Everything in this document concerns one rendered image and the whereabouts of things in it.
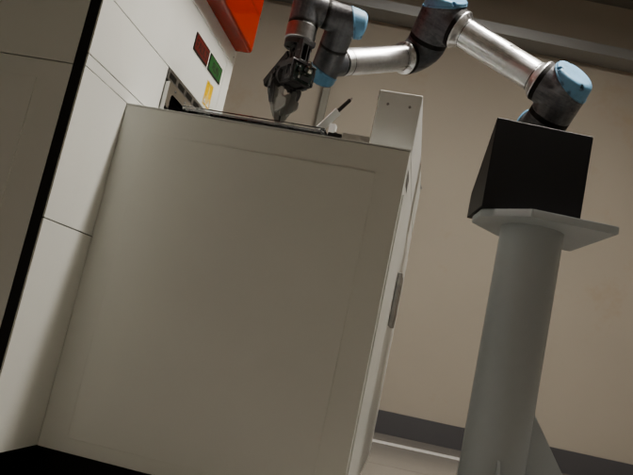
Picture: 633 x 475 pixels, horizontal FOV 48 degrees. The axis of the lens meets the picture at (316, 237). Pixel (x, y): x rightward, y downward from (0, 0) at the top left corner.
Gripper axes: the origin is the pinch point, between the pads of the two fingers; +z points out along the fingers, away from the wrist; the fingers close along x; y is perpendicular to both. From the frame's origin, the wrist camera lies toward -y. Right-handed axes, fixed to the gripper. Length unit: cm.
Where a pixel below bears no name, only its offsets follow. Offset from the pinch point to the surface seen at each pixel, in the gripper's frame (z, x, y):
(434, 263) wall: -5, 196, -137
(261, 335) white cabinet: 52, -8, 28
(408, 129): 3.4, 10.8, 37.2
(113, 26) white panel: -1.7, -46.5, 8.9
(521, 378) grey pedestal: 50, 61, 38
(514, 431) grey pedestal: 62, 61, 38
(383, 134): 5.3, 7.3, 33.8
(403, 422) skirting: 84, 194, -136
